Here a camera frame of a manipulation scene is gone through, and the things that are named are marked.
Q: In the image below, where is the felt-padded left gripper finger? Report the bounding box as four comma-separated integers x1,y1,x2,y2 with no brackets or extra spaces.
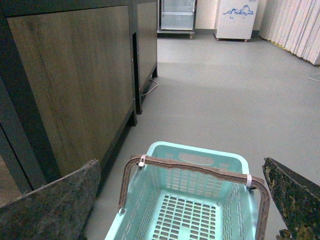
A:
0,159,101,240

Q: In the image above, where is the finger of the felt-padded right gripper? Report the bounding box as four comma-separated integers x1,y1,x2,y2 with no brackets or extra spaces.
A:
262,157,320,240

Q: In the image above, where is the teal plastic shopping basket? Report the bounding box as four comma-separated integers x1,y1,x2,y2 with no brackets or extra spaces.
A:
106,141,270,240

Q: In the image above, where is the dark wooden display cabinet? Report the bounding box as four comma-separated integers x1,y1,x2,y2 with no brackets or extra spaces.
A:
0,0,158,194

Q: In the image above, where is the white vertical curtain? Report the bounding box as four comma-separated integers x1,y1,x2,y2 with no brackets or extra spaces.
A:
259,0,320,66

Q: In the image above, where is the white chest freezer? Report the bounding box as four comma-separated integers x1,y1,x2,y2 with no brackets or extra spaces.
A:
213,0,259,42

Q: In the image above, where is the glass door display fridge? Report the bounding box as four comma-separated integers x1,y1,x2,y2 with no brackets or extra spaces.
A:
157,0,198,40

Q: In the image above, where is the grey floor cable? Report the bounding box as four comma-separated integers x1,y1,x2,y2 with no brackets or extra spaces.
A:
140,79,159,96

